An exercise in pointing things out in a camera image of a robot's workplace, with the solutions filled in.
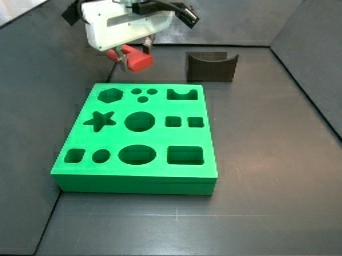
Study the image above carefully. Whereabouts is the red square-circle object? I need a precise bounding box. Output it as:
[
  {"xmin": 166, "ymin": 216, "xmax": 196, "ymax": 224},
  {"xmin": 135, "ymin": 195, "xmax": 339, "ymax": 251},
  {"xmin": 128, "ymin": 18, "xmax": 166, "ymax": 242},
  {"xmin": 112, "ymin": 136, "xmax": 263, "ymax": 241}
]
[{"xmin": 107, "ymin": 44, "xmax": 154, "ymax": 72}]

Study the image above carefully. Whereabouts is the green shape-sorter fixture block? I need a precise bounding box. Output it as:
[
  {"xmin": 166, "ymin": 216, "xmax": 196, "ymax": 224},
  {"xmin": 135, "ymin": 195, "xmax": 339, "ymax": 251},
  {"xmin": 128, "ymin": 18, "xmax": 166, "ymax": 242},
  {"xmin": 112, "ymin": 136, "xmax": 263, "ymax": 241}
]
[{"xmin": 51, "ymin": 83, "xmax": 218, "ymax": 195}]

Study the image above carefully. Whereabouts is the black curved support bracket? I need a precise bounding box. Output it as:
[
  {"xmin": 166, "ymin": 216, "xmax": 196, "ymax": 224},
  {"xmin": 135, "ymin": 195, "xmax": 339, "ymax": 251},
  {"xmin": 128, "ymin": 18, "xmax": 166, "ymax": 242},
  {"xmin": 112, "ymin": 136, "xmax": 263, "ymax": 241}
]
[{"xmin": 186, "ymin": 52, "xmax": 239, "ymax": 82}]

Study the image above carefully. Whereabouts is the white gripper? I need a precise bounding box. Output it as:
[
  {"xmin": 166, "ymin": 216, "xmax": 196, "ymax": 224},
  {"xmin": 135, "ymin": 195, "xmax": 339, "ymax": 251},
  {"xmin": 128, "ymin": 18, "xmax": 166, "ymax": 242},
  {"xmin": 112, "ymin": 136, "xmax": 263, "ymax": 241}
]
[{"xmin": 82, "ymin": 0, "xmax": 174, "ymax": 72}]

